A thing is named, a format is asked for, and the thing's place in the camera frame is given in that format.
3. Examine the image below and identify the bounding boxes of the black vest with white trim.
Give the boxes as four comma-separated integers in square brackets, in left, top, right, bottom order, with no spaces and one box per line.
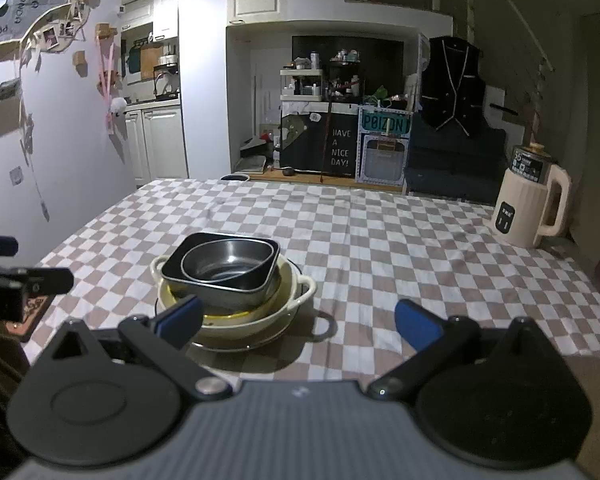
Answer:
[422,36,485,137]

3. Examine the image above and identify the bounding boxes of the floral ceramic bowl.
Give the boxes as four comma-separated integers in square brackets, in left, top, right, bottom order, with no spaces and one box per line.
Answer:
[158,255,296,323]

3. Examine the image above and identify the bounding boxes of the cream two-handled bowl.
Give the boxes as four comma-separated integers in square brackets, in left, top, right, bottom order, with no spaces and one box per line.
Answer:
[150,255,317,339]

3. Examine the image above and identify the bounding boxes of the black shelf with bottles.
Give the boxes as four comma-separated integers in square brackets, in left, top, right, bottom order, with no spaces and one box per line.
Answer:
[327,50,363,101]

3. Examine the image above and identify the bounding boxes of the pink hanging ribbon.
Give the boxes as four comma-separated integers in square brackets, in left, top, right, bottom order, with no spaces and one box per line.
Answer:
[95,22,128,136]

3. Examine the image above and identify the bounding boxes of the red patterned coaster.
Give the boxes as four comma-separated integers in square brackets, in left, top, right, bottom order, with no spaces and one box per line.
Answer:
[5,295,51,343]

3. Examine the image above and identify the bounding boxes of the white kitchen wall cabinets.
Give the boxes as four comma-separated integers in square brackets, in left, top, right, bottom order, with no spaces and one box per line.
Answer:
[120,0,181,41]

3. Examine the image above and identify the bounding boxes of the brown white checkered tablecloth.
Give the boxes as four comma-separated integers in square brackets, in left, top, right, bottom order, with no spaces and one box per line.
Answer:
[22,177,600,386]

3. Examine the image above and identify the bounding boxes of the teal lettered sign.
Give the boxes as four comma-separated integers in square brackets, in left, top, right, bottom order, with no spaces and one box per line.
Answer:
[360,112,412,137]

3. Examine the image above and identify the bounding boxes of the white kitchen base cabinets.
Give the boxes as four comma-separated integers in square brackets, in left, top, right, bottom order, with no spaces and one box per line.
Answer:
[125,105,188,186]

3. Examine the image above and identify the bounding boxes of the white shelf rack with bottles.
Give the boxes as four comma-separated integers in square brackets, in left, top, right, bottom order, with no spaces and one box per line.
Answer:
[280,67,323,102]

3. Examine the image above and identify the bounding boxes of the white plate with dark rim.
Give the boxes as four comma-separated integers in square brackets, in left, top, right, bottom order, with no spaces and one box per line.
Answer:
[154,257,303,352]

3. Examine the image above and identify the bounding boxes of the low white drawer cabinet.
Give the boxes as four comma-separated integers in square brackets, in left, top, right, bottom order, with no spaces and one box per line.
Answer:
[250,170,408,193]

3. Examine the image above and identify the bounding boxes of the white framed storage box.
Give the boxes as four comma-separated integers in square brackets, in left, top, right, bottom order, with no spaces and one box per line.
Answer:
[356,134,408,184]

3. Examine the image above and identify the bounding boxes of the cream electric kettle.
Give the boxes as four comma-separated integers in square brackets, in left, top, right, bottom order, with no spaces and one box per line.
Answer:
[491,143,572,248]

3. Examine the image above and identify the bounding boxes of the small square steel container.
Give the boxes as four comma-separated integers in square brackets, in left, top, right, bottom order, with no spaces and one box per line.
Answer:
[181,240,274,289]

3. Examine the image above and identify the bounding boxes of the black lettered board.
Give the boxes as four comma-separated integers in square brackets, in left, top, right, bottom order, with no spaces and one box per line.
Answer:
[280,110,358,178]

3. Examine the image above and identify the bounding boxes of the white stair handrail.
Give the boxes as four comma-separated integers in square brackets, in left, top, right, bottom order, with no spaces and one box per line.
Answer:
[475,0,556,86]

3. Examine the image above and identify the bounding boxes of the large rectangular steel container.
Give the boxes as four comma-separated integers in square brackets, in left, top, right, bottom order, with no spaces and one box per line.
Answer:
[161,232,281,307]

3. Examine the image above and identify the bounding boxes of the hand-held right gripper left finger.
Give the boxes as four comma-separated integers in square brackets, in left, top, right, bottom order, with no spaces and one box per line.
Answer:
[40,295,235,402]

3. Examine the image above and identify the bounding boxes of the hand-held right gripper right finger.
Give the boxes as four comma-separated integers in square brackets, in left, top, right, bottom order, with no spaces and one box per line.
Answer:
[367,299,563,402]

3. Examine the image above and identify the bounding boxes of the wall photo collage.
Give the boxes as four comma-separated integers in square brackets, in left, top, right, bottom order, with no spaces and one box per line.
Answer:
[0,0,101,66]

